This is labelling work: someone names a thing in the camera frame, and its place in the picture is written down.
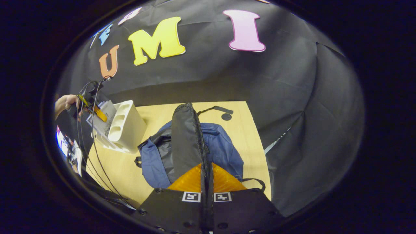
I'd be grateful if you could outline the bright screen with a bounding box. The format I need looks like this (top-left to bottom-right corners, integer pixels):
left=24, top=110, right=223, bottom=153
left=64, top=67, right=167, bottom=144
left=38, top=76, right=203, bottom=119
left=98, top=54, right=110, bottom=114
left=56, top=125, right=82, bottom=176

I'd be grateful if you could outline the white bookshelf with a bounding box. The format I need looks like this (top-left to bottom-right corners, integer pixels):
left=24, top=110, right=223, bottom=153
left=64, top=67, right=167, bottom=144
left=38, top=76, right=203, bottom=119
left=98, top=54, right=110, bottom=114
left=93, top=100, right=147, bottom=154

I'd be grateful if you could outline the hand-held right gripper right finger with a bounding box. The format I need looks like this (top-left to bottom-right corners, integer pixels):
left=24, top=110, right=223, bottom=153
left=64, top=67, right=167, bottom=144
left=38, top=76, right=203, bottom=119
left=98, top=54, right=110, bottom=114
left=207, top=162, right=283, bottom=234

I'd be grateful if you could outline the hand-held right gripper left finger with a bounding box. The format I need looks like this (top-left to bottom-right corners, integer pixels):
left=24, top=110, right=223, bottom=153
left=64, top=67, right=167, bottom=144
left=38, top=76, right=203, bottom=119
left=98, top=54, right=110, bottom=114
left=138, top=162, right=208, bottom=234

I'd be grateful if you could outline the blue schoolbag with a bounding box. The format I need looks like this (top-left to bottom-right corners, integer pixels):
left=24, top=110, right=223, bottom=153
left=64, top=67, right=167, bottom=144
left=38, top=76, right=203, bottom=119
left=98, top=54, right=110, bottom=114
left=134, top=103, right=266, bottom=193

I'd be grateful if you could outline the white cover book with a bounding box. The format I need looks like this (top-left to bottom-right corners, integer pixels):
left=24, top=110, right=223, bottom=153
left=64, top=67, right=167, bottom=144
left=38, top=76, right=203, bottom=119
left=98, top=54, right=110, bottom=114
left=86, top=101, right=117, bottom=137

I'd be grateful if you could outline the black backdrop cloth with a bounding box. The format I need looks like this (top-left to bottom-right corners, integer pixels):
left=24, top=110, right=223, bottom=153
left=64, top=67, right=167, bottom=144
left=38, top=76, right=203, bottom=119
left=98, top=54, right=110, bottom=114
left=54, top=0, right=364, bottom=217

